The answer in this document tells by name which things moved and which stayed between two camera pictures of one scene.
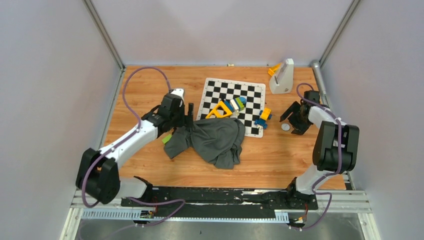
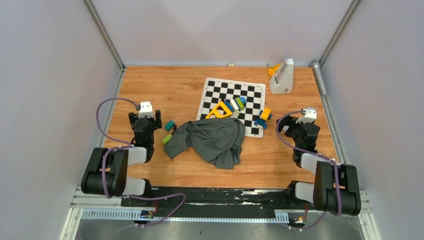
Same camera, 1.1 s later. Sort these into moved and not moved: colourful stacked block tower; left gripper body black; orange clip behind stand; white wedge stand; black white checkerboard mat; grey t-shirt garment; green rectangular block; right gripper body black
Moved: right gripper body black; left gripper body black
Not moved: white wedge stand; colourful stacked block tower; grey t-shirt garment; black white checkerboard mat; orange clip behind stand; green rectangular block
